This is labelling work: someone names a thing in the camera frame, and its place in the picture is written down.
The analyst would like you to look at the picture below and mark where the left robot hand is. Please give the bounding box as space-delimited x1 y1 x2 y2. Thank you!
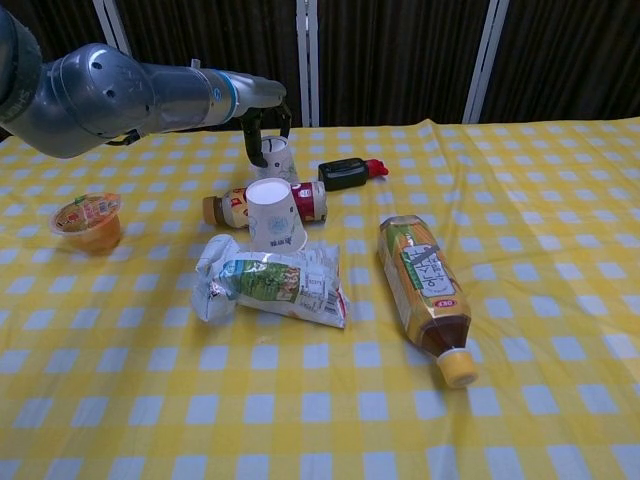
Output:
233 73 293 169

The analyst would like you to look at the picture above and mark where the white paper cup black line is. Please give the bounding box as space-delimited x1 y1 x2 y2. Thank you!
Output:
249 134 300 185

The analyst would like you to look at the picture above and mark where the crumpled silver snack bag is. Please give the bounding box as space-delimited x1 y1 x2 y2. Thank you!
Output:
191 233 351 330

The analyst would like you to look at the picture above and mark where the red Costa coffee bottle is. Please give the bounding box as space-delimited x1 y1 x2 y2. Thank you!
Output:
201 180 329 229

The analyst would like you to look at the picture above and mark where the yellow tea bottle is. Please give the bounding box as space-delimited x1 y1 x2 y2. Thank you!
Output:
376 214 479 389

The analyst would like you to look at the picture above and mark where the dark corrugated partition panel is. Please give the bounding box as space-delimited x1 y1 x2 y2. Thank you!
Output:
481 0 640 124
316 0 490 128
7 0 124 64
113 0 304 134

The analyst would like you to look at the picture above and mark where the orange jelly cup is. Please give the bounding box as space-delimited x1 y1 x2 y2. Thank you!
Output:
49 192 123 257

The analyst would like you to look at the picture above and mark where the yellow checkered tablecloth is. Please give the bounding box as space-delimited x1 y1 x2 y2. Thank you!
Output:
0 116 640 480

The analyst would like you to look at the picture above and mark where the black device with red end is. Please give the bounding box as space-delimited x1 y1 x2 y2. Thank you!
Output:
317 156 390 192

